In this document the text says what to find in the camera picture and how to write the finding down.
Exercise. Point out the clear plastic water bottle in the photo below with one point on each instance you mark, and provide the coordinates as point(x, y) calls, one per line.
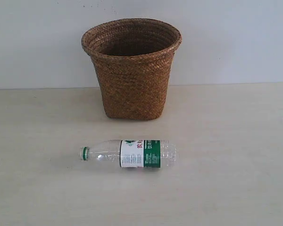
point(132, 153)

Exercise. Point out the brown woven basket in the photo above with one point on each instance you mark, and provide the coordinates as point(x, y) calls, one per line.
point(132, 58)

